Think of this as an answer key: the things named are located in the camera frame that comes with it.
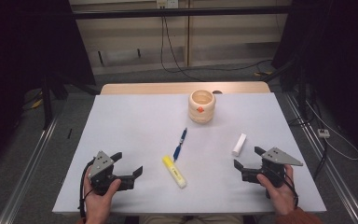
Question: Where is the blue pen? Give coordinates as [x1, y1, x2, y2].
[172, 127, 188, 162]

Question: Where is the white table mat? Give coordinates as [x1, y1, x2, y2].
[51, 92, 327, 215]

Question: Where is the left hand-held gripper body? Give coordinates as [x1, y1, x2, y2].
[88, 150, 136, 196]

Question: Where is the yellow highlighter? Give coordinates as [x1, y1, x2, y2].
[161, 155, 187, 189]

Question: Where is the light wooden cabinet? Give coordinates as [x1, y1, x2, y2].
[69, 0, 293, 76]

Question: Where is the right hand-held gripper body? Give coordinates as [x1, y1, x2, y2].
[241, 147, 304, 199]

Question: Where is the white eraser stick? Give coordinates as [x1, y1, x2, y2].
[231, 133, 247, 157]

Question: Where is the aluminium floor rail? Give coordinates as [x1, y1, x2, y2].
[283, 92, 358, 224]
[0, 116, 60, 224]

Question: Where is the round wooden pen holder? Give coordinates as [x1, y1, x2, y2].
[187, 90, 216, 125]

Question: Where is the black cable from wall socket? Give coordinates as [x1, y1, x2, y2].
[159, 15, 273, 82]

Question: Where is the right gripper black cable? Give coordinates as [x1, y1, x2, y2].
[283, 174, 300, 209]

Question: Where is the light wooden table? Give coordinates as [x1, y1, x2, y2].
[100, 81, 271, 95]

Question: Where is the black floor cable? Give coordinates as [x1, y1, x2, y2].
[312, 138, 329, 180]

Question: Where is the black metal stand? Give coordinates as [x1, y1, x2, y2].
[271, 59, 309, 120]
[40, 73, 101, 130]

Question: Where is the white floor cable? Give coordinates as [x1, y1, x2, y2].
[306, 101, 358, 161]

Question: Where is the white wall socket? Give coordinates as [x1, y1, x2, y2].
[156, 0, 180, 9]

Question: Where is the black horizontal bar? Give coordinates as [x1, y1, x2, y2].
[73, 5, 293, 21]

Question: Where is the black curtain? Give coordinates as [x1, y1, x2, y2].
[0, 0, 96, 178]
[271, 0, 358, 169]

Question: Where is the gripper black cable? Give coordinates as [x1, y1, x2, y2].
[78, 158, 96, 218]
[283, 174, 300, 209]

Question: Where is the person's left hand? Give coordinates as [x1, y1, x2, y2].
[83, 169, 122, 218]

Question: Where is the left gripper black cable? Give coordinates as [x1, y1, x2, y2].
[78, 158, 96, 218]

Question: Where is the person's right hand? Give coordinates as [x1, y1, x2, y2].
[256, 164, 298, 217]

